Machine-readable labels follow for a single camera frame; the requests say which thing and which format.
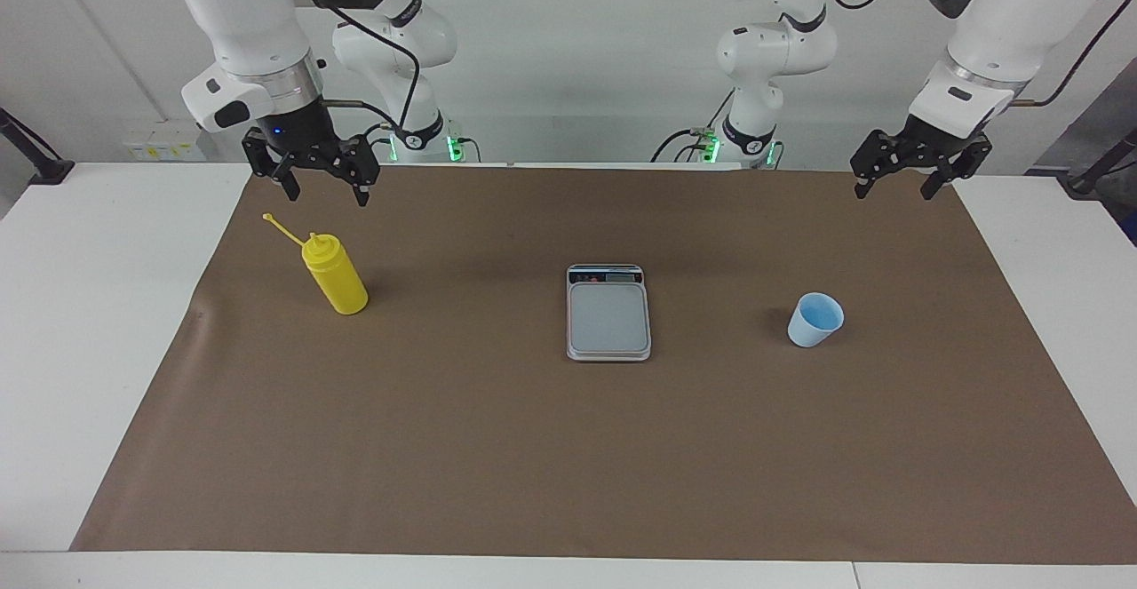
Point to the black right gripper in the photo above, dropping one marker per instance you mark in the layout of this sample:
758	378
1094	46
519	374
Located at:
302	131

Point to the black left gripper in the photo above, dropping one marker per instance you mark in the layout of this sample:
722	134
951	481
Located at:
942	145

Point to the yellow squeeze bottle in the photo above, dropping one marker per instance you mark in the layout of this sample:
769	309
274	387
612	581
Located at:
337	282

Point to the light blue plastic cup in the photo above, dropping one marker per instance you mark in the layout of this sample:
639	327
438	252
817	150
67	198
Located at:
813	327

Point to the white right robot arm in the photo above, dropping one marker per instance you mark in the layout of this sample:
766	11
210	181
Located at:
240	11

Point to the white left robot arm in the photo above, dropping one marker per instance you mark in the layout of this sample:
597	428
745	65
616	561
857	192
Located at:
1004	11

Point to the silver digital kitchen scale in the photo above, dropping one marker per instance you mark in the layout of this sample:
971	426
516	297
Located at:
608	318

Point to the black clamp stand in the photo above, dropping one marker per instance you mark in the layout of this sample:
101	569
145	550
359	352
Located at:
1088	182
49	169

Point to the brown paper table mat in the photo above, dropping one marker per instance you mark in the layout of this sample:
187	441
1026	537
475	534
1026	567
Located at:
533	456

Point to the white wall socket strip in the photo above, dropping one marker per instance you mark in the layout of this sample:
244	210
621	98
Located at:
164	147

